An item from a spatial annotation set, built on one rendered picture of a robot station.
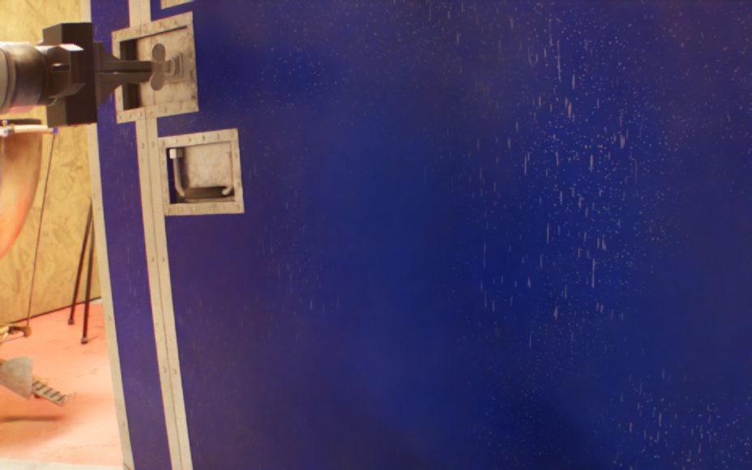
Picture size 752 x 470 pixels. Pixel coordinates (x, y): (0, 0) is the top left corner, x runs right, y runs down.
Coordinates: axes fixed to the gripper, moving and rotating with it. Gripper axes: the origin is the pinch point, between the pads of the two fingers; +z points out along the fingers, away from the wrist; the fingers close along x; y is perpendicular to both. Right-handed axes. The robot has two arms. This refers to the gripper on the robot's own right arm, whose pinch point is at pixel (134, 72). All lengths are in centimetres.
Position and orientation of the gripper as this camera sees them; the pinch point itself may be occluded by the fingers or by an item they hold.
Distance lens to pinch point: 147.8
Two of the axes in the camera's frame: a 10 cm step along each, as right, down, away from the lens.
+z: 6.4, -1.2, 7.6
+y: -7.6, 0.1, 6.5
